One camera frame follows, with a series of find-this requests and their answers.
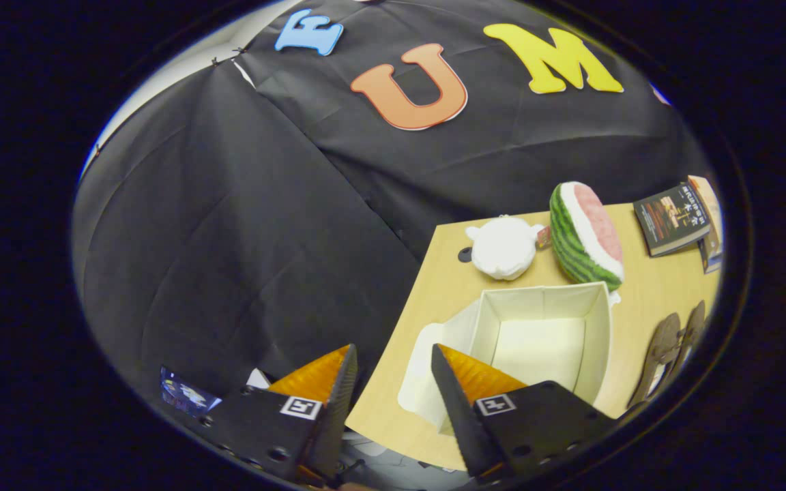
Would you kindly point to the black backdrop cloth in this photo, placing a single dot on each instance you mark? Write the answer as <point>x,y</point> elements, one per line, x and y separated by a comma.
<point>229,239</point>

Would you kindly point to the beige book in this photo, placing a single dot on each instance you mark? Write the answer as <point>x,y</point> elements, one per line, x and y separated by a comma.
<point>710,204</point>

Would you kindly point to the brown felt shoe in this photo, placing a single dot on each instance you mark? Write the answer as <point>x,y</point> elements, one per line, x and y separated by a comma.
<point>656,354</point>
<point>694,327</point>

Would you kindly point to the white plush toy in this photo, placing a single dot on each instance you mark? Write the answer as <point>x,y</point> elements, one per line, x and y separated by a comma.
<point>502,249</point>

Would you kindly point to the blue printed leaflet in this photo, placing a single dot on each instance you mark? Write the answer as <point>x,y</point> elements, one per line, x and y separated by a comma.
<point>185,395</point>

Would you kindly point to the white paper sheet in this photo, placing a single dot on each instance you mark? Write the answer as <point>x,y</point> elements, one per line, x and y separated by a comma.
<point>257,378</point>

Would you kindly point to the blue book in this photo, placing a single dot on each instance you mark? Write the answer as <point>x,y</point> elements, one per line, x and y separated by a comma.
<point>710,259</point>

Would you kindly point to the cream fabric storage box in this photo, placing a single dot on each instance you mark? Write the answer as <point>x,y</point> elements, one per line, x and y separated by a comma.
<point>536,341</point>

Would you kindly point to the black book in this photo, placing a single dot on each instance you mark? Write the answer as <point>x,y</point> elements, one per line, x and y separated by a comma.
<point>669,218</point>

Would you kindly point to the watermelon slice plush toy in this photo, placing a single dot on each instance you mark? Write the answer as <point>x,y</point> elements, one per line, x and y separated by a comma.
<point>580,239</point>

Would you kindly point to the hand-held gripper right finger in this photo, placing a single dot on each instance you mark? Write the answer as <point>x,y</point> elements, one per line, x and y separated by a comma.
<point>458,416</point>

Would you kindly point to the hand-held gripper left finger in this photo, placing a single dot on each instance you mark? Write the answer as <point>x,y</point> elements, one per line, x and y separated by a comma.
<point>338,409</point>

